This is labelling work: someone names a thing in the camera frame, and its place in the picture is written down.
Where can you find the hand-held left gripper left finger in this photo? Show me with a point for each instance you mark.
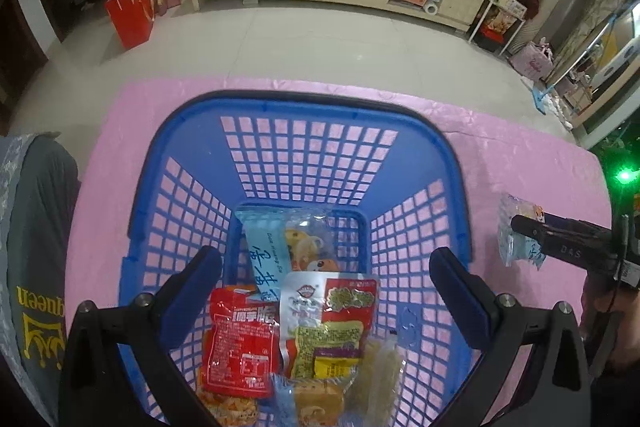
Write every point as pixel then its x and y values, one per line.
pixel 200 289

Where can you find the blue mop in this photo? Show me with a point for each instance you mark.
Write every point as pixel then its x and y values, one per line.
pixel 542 99

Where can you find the blue plastic basket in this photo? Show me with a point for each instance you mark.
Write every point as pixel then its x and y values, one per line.
pixel 300 108

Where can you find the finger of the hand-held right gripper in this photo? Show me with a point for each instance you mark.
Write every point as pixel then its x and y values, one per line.
pixel 532 232

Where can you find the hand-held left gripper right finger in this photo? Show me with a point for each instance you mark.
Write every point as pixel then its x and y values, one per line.
pixel 457 299

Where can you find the red paper bag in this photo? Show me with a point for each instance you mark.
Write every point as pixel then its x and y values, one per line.
pixel 131 14

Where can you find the clear cracker packet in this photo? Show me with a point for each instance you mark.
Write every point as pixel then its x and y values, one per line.
pixel 380 367

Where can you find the paper towel roll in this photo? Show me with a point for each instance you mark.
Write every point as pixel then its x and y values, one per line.
pixel 431 9

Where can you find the arched wooden frame mirror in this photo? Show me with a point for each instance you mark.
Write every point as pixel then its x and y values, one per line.
pixel 617 52

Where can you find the pink bag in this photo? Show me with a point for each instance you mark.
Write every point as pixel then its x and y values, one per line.
pixel 535 64

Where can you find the person's right hand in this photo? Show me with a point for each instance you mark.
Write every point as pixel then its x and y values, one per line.
pixel 597 302

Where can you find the pink tablecloth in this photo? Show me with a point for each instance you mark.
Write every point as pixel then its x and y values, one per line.
pixel 525 147

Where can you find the light blue pastry packet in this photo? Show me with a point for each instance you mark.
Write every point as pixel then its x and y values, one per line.
pixel 522 209
pixel 262 257

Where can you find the grey shirt yellow crown print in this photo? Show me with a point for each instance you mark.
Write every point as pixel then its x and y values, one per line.
pixel 35 287

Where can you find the silver red yellow snack packet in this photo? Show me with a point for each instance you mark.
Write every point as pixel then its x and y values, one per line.
pixel 325 339

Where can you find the red noodle snack packet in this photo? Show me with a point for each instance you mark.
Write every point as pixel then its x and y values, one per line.
pixel 240 347

